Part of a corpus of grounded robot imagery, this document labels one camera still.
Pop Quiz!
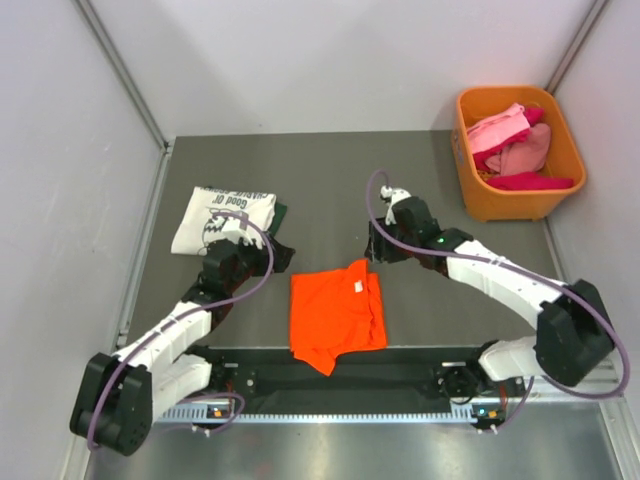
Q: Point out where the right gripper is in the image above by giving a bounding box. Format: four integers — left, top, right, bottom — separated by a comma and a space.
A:
366, 216, 420, 264

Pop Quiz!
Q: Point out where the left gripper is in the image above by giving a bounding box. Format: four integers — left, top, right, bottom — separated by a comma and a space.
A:
226, 232, 295, 293

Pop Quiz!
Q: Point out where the orange t-shirt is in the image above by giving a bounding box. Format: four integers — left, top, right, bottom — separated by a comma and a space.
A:
289, 258, 388, 376

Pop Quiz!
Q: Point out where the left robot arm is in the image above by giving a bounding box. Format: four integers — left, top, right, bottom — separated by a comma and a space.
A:
69, 234, 295, 456

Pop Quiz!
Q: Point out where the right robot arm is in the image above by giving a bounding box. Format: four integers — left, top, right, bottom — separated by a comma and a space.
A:
365, 186, 615, 396

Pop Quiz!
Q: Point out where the dark green folded t-shirt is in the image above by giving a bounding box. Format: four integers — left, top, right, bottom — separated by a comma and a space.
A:
268, 202, 288, 237

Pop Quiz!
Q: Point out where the white printed folded t-shirt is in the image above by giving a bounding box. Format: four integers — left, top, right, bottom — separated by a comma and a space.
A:
171, 186, 277, 256

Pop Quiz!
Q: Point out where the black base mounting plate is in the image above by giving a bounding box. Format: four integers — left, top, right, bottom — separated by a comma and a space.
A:
189, 346, 525, 416

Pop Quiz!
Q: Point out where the light pink t-shirt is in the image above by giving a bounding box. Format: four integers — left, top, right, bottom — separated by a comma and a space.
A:
467, 103, 530, 154

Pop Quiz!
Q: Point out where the magenta t-shirt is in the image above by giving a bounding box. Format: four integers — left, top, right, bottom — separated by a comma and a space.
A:
471, 106, 574, 191

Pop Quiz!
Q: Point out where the salmon pink t-shirt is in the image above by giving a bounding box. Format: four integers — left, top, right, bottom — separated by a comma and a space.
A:
485, 123, 551, 176

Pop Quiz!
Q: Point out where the orange plastic basket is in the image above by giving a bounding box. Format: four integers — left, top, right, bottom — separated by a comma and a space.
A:
451, 85, 587, 221

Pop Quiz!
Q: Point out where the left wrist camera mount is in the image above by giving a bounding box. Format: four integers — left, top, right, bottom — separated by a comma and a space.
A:
210, 211, 265, 248

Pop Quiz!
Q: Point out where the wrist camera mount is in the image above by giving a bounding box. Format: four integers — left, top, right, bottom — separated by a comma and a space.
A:
380, 185, 411, 225
210, 211, 265, 248

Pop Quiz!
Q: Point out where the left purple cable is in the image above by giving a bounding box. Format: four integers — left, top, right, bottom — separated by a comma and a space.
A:
87, 210, 275, 451

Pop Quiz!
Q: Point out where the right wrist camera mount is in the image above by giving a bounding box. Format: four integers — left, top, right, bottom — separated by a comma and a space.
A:
380, 185, 411, 225

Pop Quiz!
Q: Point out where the slotted cable duct rail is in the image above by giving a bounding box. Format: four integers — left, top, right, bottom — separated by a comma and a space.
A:
154, 394, 506, 425

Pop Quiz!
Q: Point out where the aluminium frame extrusion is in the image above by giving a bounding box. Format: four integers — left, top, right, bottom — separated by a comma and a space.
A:
528, 362, 619, 403

